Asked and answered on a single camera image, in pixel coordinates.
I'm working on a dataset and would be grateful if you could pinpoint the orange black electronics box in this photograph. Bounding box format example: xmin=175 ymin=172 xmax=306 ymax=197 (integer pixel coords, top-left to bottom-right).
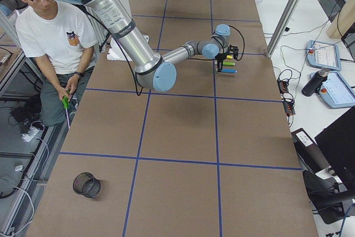
xmin=277 ymin=79 xmax=289 ymax=94

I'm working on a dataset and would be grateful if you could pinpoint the near blue teach pendant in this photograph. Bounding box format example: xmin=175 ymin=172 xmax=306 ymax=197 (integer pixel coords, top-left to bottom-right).
xmin=317 ymin=70 xmax=354 ymax=109

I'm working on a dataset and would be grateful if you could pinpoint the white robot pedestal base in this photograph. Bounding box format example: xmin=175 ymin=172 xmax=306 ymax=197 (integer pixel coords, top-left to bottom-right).
xmin=106 ymin=37 xmax=132 ymax=62

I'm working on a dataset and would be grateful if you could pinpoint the far blue teach pendant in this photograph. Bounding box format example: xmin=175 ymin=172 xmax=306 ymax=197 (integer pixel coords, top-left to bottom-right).
xmin=306 ymin=40 xmax=342 ymax=71

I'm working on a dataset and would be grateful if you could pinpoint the black monitor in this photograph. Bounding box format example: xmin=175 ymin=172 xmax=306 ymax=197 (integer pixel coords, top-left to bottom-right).
xmin=315 ymin=107 xmax=354 ymax=187

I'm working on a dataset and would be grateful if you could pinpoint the person in white shirt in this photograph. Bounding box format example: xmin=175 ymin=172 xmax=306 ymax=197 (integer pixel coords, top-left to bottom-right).
xmin=16 ymin=0 xmax=98 ymax=127

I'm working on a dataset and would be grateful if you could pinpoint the brown paper table cover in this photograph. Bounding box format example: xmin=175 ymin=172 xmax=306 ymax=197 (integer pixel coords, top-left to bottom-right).
xmin=26 ymin=0 xmax=317 ymax=236

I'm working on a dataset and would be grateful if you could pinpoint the blue highlighter pen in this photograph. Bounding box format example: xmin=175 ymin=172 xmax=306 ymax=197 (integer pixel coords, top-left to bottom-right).
xmin=215 ymin=69 xmax=237 ymax=75

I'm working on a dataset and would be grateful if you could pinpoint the blue teach pendant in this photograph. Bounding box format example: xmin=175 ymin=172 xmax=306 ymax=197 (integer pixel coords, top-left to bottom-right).
xmin=317 ymin=70 xmax=354 ymax=109
xmin=306 ymin=40 xmax=342 ymax=71

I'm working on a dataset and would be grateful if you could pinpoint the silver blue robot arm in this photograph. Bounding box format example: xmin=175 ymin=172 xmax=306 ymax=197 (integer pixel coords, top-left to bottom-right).
xmin=58 ymin=0 xmax=239 ymax=92

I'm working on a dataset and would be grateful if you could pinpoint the black label printer box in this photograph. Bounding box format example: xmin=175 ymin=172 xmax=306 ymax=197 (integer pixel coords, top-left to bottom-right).
xmin=291 ymin=128 xmax=330 ymax=173

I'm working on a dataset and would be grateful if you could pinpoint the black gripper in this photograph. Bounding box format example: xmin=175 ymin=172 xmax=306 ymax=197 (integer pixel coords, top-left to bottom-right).
xmin=215 ymin=53 xmax=228 ymax=72

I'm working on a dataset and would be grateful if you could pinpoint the far black mesh pen cup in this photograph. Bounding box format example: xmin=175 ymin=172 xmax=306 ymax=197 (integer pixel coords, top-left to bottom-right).
xmin=73 ymin=172 xmax=101 ymax=198

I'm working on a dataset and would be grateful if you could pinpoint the black water bottle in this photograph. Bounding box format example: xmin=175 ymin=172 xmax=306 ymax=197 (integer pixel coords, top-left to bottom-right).
xmin=301 ymin=68 xmax=330 ymax=97

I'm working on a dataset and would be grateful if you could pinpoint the aluminium frame post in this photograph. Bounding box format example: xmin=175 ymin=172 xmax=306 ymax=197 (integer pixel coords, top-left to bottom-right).
xmin=265 ymin=0 xmax=300 ymax=58

